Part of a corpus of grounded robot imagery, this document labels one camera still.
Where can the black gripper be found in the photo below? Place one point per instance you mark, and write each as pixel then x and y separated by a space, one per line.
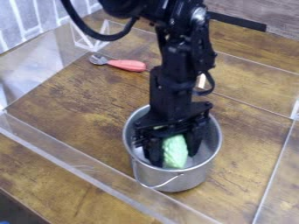
pixel 174 114

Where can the green bumpy toy vegetable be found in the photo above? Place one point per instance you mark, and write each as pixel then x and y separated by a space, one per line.
pixel 176 151

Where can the silver metal pot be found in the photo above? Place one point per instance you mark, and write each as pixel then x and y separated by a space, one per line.
pixel 169 179

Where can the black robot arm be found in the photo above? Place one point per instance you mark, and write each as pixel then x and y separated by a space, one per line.
pixel 182 28

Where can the clear acrylic enclosure panel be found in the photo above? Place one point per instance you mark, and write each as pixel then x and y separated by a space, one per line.
pixel 45 170

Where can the red handled metal spoon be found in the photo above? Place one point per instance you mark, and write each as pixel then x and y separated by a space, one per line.
pixel 126 64

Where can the black strip on wall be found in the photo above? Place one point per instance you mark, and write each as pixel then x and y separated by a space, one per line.
pixel 238 21

